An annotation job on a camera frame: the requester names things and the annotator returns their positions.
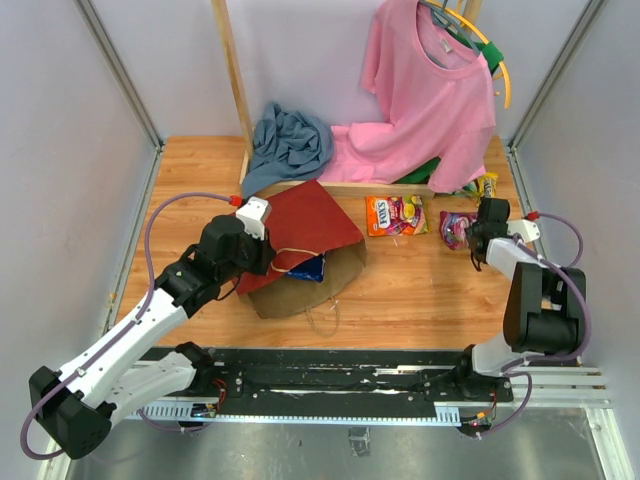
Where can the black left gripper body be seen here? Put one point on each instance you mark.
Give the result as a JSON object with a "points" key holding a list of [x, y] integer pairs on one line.
{"points": [[252, 255]]}

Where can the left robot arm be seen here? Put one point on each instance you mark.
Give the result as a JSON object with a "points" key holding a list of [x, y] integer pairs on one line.
{"points": [[79, 403]]}

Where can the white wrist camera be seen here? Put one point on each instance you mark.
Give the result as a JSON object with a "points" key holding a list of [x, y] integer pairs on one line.
{"points": [[253, 214], [524, 229]]}

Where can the grey clothes hanger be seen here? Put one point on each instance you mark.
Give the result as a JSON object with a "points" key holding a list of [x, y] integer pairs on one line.
{"points": [[442, 39]]}

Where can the orange Fox's candy bag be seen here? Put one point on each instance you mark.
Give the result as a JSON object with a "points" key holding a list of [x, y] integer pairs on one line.
{"points": [[396, 216]]}

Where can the red brown paper bag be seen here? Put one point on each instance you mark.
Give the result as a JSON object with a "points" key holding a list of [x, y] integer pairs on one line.
{"points": [[306, 221]]}

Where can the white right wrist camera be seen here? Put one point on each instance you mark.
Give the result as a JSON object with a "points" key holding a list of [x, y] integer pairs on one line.
{"points": [[524, 229]]}

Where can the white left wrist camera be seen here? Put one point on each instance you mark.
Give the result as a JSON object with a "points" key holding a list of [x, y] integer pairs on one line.
{"points": [[253, 214]]}

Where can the crumpled blue cloth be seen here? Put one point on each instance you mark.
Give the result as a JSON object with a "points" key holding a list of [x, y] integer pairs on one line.
{"points": [[287, 146]]}

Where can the pink t-shirt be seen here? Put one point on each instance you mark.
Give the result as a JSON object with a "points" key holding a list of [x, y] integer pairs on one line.
{"points": [[437, 102]]}

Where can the yellow clothes hanger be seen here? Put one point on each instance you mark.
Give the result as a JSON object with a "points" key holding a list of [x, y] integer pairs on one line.
{"points": [[459, 23]]}

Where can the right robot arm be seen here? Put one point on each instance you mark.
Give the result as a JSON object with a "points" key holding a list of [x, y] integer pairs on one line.
{"points": [[546, 317]]}

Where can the wooden clothes rack frame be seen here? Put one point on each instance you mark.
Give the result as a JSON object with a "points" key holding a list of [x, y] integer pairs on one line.
{"points": [[221, 15]]}

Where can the blue snack bag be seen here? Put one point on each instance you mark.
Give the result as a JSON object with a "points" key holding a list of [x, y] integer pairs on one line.
{"points": [[310, 270]]}

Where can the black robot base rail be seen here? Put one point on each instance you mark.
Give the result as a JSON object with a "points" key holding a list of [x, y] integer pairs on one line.
{"points": [[323, 385]]}

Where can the purple Fox's candy bag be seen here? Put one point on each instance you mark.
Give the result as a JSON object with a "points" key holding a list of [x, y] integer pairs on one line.
{"points": [[453, 226]]}

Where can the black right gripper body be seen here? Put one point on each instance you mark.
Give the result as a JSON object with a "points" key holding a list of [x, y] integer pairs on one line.
{"points": [[472, 230]]}

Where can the green snack bag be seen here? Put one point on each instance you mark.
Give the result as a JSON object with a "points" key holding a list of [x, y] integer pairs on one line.
{"points": [[471, 190]]}

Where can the yellow M&M's candy bag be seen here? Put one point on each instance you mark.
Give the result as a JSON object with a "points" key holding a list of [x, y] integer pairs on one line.
{"points": [[486, 185]]}

